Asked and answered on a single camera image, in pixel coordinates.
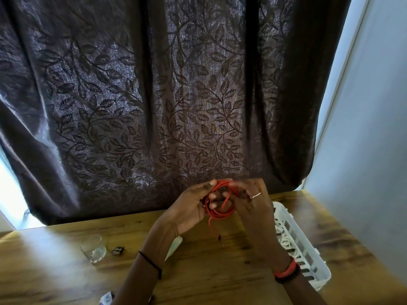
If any white and blue eraser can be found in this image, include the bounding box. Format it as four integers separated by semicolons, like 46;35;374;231
99;290;116;305

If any brown leaf-patterned curtain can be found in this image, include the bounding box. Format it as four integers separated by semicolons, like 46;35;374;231
0;0;354;226

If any white cable with red plug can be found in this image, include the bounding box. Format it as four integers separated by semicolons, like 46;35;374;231
279;236;298;251

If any black beaded bracelet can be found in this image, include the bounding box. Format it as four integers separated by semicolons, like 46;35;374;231
274;263;302;285

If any person's left forearm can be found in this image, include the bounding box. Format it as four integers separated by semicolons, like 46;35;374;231
109;225;178;305

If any clear drinking glass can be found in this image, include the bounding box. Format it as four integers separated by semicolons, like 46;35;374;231
80;234;107;265

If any person's left hand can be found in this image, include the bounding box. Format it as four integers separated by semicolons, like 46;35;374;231
152;179;234;238

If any person's right hand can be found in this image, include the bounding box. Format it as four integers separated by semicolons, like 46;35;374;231
222;177;293;270

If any white plastic slotted basket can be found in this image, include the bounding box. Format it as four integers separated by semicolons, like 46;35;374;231
272;201;332;293

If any red multi-head cable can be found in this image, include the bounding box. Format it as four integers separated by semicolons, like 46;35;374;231
203;179;252;247

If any black thread wristband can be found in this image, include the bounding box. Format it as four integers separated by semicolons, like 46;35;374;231
138;250;163;280

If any red wristband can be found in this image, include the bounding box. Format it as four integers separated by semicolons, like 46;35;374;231
273;257;297;279

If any pale green plastic case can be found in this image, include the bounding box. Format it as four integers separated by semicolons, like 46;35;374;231
164;236;184;263

